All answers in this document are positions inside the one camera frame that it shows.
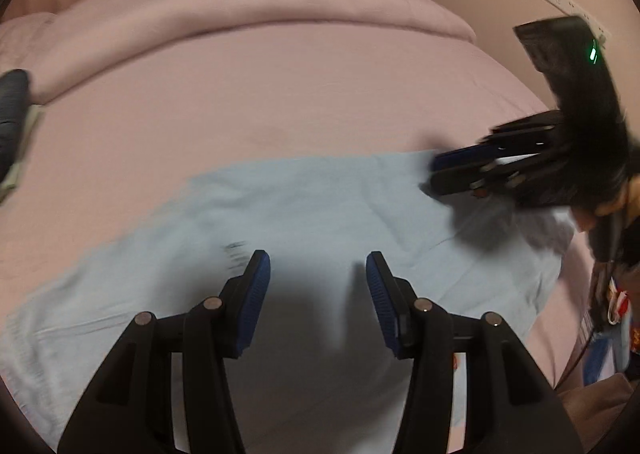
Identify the colourful printed cloth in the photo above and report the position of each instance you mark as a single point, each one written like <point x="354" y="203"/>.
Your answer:
<point x="622" y="324"/>

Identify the dark grey folded garment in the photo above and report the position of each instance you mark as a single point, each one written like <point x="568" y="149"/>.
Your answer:
<point x="11" y="118"/>

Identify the person's brown clothing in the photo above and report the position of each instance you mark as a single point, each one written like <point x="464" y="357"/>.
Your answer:
<point x="597" y="406"/>

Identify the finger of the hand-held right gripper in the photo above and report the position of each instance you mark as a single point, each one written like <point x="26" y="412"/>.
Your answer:
<point x="500" y="146"/>
<point x="475" y="181"/>

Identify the pink folded comforter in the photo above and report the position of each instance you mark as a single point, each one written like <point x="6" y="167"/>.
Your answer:
<point x="240" y="8"/>

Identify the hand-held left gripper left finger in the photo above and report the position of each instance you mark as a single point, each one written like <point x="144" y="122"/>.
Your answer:
<point x="256" y="284"/>

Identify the light blue denim pants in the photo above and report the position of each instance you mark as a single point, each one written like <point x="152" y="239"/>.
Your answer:
<point x="310" y="204"/>

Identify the cream folded cloth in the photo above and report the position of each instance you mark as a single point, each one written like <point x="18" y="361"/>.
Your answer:
<point x="22" y="153"/>

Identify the pink bed sheet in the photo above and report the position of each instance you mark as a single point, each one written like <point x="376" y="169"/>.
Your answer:
<point x="250" y="93"/>

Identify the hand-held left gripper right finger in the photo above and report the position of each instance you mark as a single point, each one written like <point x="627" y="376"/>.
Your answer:
<point x="380" y="289"/>

